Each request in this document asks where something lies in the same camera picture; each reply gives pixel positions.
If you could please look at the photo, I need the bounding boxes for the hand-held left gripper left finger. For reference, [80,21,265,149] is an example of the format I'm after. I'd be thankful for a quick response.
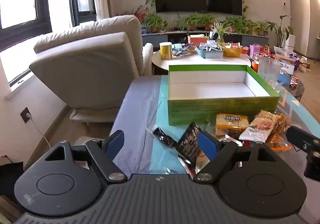
[45,129,128,184]

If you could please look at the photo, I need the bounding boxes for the dark cloth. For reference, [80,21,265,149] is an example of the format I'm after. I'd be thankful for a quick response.
[0,155,24,198]

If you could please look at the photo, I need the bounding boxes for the beige armchair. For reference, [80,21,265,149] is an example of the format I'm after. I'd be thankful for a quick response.
[29,15,154,124]

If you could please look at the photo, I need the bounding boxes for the spider plant in vase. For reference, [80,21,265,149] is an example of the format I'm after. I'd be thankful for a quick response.
[211,19,232,43]

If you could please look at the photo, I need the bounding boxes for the small black snack packet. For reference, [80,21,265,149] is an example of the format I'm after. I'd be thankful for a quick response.
[152,127,178,149]

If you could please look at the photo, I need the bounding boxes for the row of potted plants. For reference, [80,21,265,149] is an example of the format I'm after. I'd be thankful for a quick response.
[145,14,270,37]

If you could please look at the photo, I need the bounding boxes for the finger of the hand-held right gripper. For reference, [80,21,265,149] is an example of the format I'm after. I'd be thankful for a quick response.
[304,150,320,182]
[286,126,320,152]

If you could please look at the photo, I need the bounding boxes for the green cardboard box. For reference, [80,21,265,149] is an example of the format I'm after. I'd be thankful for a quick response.
[167,64,280,126]

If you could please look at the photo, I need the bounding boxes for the paper bags on floor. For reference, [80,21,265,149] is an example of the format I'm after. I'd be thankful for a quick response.
[299,56,312,73]

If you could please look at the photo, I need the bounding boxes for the teal patterned mat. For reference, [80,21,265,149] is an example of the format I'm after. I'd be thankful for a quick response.
[147,75,300,174]

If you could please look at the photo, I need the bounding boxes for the pile of dark packets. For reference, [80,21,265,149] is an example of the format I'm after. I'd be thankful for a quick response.
[171,43,195,57]

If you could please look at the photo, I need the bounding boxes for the brown snack packet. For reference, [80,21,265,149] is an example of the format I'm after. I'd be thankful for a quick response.
[274,113,292,135]

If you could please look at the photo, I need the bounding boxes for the pile of red snack packets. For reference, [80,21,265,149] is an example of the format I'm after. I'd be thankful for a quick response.
[260,46,275,59]

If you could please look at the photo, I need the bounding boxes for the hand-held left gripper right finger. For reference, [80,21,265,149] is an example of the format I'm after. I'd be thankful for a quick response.
[194,130,278,184]

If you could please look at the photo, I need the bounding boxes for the tall leafy floor plant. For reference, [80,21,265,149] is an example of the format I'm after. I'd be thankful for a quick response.
[266,15,294,48]

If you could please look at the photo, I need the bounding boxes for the white humidifier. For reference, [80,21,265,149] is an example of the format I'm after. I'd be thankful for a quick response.
[285,35,295,52]

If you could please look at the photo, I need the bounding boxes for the red flower arrangement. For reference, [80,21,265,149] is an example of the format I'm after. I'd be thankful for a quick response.
[132,5,150,24]

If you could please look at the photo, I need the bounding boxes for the white pink snack packet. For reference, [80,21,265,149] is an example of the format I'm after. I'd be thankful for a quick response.
[239,110,279,144]

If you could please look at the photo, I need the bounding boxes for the yellow woven basket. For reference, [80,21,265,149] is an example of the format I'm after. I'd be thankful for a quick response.
[219,43,243,58]

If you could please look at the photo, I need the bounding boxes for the yellow can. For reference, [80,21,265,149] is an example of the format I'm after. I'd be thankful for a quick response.
[159,42,173,61]

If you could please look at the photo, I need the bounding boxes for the blue plastic basket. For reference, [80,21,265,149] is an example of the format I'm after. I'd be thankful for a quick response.
[195,44,224,59]

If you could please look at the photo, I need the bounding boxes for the round dark glass table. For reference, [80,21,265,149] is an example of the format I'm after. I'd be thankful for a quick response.
[277,74,305,104]

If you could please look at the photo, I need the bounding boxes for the white blue carton box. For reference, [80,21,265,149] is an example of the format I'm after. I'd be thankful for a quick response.
[275,56,297,76]

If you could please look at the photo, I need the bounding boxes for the orange snack packet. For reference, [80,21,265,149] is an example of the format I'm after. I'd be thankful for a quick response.
[265,133,294,152]

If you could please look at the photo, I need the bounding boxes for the purple box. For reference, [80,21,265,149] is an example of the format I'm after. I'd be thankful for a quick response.
[250,44,262,59]

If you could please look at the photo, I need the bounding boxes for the wall socket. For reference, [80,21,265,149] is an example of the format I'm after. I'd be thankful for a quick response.
[20,107,32,124]

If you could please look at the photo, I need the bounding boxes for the grey television cabinet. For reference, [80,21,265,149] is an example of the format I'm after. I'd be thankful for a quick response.
[141,30,270,47]

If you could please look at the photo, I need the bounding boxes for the purple bag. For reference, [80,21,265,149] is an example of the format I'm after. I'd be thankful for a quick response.
[290,53,300,71]

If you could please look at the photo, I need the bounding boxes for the white cable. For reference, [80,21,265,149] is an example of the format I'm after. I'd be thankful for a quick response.
[29,115,52,149]

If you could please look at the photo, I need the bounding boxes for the grey table cloth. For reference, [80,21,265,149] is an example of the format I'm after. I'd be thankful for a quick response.
[110,75,163,179]

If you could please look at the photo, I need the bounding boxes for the yellow snack packet dark label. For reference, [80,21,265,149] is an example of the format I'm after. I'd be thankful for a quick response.
[215,113,250,139]

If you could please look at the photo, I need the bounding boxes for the round white table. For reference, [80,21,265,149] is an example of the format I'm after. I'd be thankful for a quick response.
[151,49,252,76]

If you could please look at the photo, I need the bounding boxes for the orange tissue box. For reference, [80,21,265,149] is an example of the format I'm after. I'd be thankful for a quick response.
[187,35,208,46]

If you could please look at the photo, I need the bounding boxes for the large black snack packet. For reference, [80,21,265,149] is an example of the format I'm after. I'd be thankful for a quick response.
[176,122,212,164]

